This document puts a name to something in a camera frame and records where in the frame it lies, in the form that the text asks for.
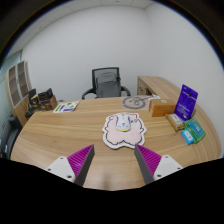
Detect white blue yellow computer mouse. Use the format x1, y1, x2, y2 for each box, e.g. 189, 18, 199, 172
115, 112, 132, 133

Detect orange-brown cardboard box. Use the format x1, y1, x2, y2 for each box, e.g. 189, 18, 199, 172
148, 98, 178, 118

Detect brown printed box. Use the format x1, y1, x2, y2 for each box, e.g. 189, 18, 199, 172
36, 94, 59, 112

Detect white green leaflet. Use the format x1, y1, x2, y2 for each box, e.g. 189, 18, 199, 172
53, 100, 81, 114

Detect blue pack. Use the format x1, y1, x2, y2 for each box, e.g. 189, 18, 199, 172
180, 129, 195, 146

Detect purple package card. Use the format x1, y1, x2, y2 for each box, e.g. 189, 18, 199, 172
174, 84, 199, 121

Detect black mesh office chair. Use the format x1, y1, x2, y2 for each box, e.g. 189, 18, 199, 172
81, 67, 132, 100

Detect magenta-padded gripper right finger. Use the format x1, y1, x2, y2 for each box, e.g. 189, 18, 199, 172
133, 143, 184, 186

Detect green pack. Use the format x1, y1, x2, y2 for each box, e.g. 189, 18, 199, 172
183, 118, 207, 144

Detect small tan box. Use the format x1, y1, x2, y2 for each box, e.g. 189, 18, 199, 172
165, 113, 186, 132

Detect black printed box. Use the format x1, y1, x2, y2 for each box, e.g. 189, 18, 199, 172
37, 87, 54, 102

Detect black leather chair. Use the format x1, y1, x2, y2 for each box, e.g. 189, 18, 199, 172
0, 113, 23, 160

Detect wooden shelf unit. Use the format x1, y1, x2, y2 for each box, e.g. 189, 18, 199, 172
4, 60, 34, 126

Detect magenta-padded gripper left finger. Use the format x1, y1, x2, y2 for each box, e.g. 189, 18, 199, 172
44, 144, 96, 187

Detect wooden side desk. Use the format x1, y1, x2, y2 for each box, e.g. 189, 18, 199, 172
136, 75, 188, 101

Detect clear mat with grey ring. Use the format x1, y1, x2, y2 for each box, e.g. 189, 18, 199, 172
121, 94, 161, 110

